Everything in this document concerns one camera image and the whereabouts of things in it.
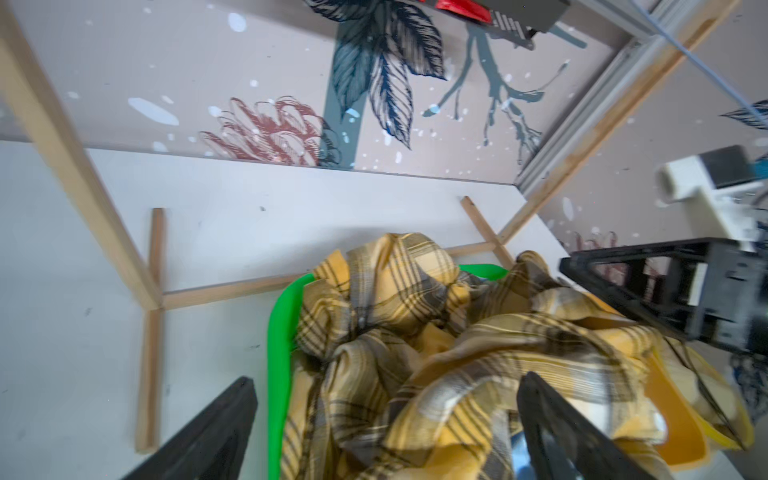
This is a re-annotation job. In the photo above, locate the wooden clothes rack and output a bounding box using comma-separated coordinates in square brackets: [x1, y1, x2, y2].
[0, 0, 742, 455]

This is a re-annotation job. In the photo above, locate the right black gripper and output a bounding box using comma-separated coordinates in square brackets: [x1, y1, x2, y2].
[559, 238, 767, 354]

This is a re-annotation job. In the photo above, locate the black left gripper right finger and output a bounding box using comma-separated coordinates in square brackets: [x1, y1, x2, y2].
[517, 372, 652, 479]

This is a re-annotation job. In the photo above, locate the yellow plaid shirt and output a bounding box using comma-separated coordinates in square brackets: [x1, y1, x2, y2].
[280, 231, 751, 480]

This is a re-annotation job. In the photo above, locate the light blue shirt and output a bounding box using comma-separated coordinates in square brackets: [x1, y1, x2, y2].
[510, 432, 536, 480]

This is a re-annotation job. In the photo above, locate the yellow round bowl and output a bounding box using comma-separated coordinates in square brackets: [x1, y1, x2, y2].
[688, 348, 755, 451]

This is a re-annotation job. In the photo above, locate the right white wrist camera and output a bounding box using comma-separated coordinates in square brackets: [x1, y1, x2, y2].
[655, 145, 761, 253]

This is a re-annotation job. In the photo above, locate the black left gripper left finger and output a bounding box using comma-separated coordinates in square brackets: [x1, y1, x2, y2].
[126, 376, 258, 480]

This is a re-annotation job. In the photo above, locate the green plastic mesh basket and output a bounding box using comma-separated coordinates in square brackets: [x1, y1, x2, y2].
[266, 262, 511, 480]

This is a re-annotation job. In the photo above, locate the white blue wire hanger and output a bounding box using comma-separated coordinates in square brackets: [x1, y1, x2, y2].
[626, 0, 768, 121]

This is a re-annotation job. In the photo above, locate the yellow plastic tray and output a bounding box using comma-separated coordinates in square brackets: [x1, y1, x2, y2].
[599, 299, 710, 472]

